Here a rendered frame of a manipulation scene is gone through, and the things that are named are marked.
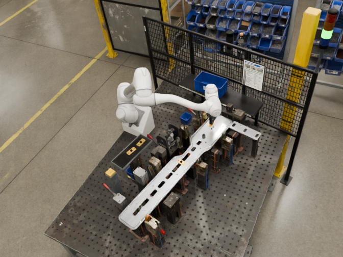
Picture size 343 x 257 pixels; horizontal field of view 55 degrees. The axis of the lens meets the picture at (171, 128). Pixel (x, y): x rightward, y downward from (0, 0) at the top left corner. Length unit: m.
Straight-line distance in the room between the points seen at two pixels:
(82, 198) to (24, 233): 1.12
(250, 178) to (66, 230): 1.70
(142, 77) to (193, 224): 1.29
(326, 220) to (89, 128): 3.19
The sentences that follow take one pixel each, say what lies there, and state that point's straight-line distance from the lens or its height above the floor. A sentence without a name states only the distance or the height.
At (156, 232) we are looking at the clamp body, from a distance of 2.56.
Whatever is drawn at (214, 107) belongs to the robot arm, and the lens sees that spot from 2.60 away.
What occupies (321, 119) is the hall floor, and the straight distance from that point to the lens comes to 4.76.
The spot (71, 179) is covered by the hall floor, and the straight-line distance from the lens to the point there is 4.31.
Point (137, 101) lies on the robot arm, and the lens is 2.71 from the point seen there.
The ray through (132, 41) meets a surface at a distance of 5.56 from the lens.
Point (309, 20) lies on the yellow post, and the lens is 2.75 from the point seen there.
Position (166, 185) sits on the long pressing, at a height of 1.00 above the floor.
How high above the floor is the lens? 3.29
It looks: 47 degrees down
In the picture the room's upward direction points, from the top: 8 degrees counter-clockwise
